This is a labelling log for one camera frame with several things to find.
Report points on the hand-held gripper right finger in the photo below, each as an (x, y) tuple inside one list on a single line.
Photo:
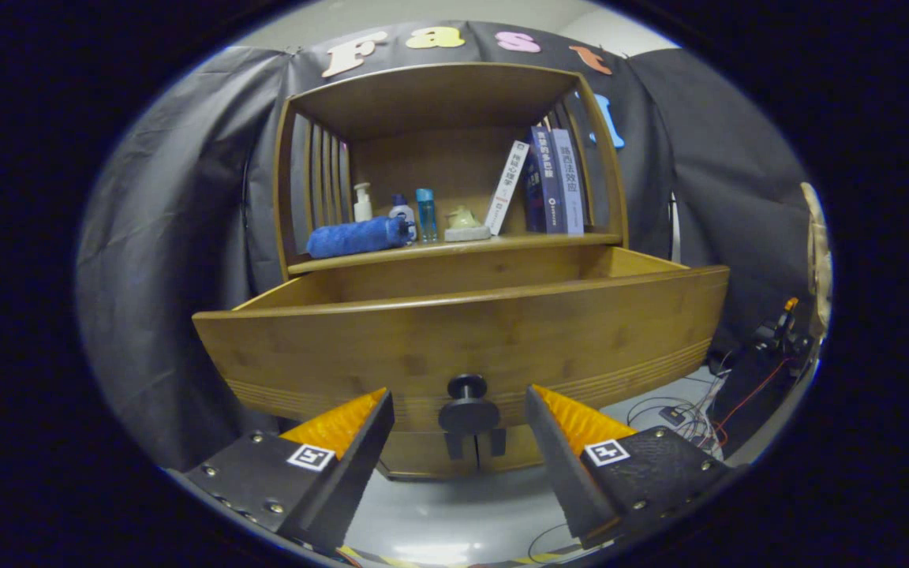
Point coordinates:
[(561, 465)]

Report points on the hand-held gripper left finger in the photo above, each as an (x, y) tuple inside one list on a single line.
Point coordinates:
[(352, 481)]

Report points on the wooden drawer with black knob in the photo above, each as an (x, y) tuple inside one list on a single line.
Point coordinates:
[(462, 331)]

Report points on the white tape roll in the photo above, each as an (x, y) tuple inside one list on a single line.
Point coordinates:
[(466, 233)]

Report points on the wooden cabinet door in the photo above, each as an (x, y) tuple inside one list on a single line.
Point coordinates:
[(521, 450), (415, 457)]

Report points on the wooden cabinet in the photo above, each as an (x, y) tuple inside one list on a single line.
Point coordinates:
[(439, 166)]

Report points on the black equipment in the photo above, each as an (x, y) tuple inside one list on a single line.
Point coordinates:
[(746, 379)]

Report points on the blue towel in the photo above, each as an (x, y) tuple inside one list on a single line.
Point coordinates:
[(356, 237)]

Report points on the white pump bottle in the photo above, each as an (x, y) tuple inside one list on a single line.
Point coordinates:
[(362, 209)]

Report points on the white bottle with blue cap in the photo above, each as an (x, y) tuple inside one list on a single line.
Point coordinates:
[(402, 211)]

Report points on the clear blue bottle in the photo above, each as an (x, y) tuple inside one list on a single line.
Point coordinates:
[(426, 213)]

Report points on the pale lilac book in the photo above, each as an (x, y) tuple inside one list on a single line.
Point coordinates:
[(569, 181)]

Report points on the dark blue book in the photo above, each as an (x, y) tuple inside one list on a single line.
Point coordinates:
[(549, 181)]

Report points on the white book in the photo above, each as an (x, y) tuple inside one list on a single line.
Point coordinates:
[(506, 185)]

